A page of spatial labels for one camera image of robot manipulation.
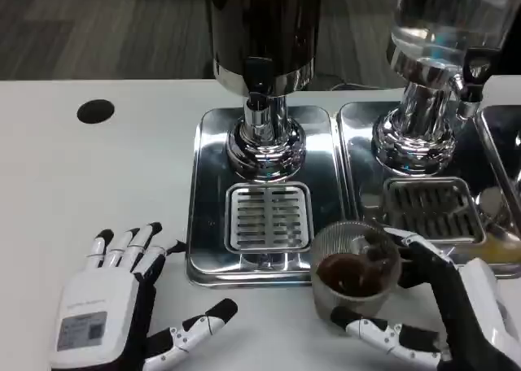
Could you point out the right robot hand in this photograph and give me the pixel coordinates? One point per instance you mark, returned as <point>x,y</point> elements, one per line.
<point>464,314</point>

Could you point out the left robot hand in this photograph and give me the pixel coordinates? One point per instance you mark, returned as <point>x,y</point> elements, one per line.
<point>97,306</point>

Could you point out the black and chrome tap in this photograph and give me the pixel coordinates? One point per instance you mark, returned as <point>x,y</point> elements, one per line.
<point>257,82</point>

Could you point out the clear ribbed glass cup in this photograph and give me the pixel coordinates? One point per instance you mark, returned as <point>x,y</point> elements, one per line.
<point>350,273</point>

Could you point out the steel dispenser base tray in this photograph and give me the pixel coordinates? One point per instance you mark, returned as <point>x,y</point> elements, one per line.
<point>502,135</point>
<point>203,192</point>
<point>366,151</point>

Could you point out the steel drip grid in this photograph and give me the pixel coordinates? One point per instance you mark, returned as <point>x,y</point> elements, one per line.
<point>268,218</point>
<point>427,208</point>

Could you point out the dark drink dispenser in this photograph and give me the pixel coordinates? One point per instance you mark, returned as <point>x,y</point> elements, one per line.
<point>262,29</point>

